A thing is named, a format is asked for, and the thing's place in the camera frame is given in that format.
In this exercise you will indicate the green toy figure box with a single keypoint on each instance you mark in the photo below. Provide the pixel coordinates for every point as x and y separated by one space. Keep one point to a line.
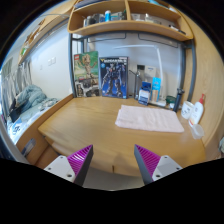
86 73

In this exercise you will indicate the white desk lamp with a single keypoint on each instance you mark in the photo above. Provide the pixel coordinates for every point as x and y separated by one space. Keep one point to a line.
160 63

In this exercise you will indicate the clear plastic cup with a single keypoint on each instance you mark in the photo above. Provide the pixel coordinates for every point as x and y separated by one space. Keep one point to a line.
197 131

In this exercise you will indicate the bed with bedding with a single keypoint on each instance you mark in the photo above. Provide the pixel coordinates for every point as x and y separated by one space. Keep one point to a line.
30 100

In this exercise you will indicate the grey translucent water bottle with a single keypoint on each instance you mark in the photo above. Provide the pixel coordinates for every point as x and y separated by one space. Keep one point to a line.
138 85

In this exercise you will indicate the grey metal desk frame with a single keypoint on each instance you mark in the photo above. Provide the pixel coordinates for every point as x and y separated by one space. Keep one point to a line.
71 63

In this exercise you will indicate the blue robot model kit box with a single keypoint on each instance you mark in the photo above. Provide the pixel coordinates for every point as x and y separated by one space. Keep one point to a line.
113 77

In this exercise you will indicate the white mug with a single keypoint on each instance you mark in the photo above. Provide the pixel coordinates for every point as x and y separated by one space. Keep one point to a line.
187 110

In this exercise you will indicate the black cylindrical device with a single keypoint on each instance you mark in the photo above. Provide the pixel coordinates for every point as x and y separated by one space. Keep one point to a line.
178 99

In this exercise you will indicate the white wall switch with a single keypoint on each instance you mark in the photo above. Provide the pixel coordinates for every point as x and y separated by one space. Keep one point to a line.
51 61

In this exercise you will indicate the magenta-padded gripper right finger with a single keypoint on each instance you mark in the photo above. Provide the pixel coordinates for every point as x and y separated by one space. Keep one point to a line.
148 160

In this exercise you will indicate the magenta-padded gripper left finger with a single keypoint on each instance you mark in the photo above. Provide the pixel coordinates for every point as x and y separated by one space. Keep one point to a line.
78 160

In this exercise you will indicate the pale pink towel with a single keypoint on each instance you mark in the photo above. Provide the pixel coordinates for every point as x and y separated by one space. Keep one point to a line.
148 118

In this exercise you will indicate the small blue box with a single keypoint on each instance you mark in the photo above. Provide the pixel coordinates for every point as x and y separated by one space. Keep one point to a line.
144 94

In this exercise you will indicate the green round tin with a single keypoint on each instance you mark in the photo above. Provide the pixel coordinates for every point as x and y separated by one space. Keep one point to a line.
170 100

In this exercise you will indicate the wooden shelf unit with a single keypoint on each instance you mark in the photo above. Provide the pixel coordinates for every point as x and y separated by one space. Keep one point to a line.
130 26

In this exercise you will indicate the white box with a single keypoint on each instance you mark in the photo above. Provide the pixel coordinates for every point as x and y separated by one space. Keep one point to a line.
150 72

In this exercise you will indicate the light blue card package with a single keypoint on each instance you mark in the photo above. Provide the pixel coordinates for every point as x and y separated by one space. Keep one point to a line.
156 88

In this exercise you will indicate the white red-pump lotion bottle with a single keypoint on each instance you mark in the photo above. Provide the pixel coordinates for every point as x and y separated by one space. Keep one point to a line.
196 112

